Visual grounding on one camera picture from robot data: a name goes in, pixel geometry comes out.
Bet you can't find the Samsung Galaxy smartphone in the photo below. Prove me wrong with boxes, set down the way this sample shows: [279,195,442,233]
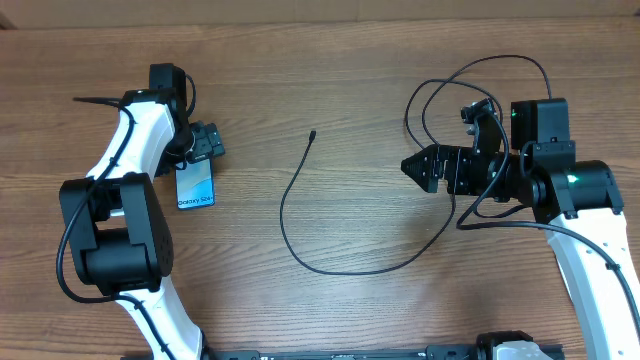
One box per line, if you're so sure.
[175,159,215,210]

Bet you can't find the black USB charging cable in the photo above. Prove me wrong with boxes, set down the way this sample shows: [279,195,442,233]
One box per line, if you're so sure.
[279,54,554,277]

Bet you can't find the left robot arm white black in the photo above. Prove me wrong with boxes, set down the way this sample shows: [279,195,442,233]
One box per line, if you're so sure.
[56,63,225,359]

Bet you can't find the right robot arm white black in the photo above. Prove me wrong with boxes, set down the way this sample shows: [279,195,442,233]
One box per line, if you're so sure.
[401,98,639,359]

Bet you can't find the cardboard board backdrop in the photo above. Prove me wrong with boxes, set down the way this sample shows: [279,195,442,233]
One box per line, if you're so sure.
[1,0,639,29]

